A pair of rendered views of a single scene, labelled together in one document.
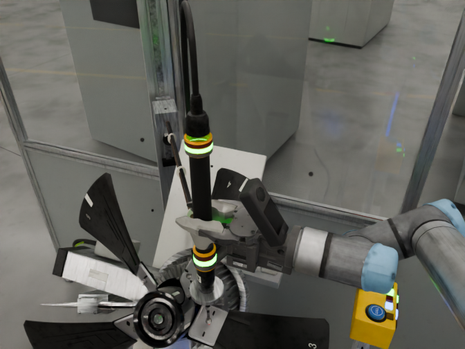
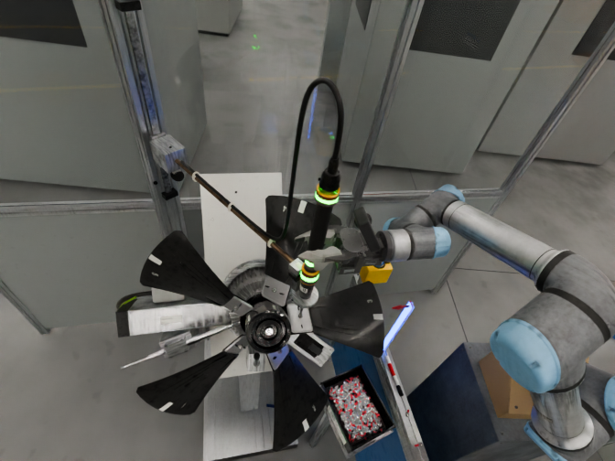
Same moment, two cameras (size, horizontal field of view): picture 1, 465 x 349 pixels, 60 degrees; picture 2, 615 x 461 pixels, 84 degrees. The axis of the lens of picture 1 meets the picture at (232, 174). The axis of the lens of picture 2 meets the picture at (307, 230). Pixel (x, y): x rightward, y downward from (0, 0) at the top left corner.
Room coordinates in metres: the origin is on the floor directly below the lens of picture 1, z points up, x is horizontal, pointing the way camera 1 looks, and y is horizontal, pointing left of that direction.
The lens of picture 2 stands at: (0.17, 0.38, 2.05)
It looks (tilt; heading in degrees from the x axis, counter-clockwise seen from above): 46 degrees down; 321
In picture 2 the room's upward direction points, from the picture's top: 10 degrees clockwise
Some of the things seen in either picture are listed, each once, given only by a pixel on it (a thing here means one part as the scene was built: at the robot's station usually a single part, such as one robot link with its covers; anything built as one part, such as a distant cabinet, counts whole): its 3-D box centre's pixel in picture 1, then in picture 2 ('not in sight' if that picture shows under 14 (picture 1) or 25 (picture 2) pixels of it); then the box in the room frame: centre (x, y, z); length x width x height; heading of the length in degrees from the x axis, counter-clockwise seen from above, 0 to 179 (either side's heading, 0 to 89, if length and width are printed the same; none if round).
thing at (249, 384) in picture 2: not in sight; (249, 380); (0.68, 0.14, 0.45); 0.09 x 0.04 x 0.91; 70
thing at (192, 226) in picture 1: (199, 235); (318, 262); (0.51, 0.06, 1.48); 0.09 x 0.03 x 0.06; 80
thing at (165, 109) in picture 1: (165, 115); (167, 153); (1.14, 0.21, 1.39); 0.10 x 0.07 x 0.08; 15
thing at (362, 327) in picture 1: (373, 311); (371, 262); (0.69, -0.39, 1.02); 0.16 x 0.10 x 0.11; 160
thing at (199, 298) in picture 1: (205, 271); (304, 284); (0.54, 0.06, 1.35); 0.09 x 0.07 x 0.10; 15
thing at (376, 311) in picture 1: (376, 312); not in sight; (0.64, -0.37, 1.08); 0.04 x 0.04 x 0.02
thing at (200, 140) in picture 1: (198, 144); (327, 194); (0.53, 0.05, 1.65); 0.04 x 0.04 x 0.03
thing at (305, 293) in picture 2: (202, 216); (316, 245); (0.53, 0.05, 1.50); 0.04 x 0.04 x 0.46
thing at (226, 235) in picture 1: (225, 232); (341, 252); (0.49, 0.01, 1.50); 0.09 x 0.05 x 0.02; 80
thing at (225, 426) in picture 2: not in sight; (247, 390); (0.77, 0.11, 0.04); 0.62 x 0.46 x 0.08; 160
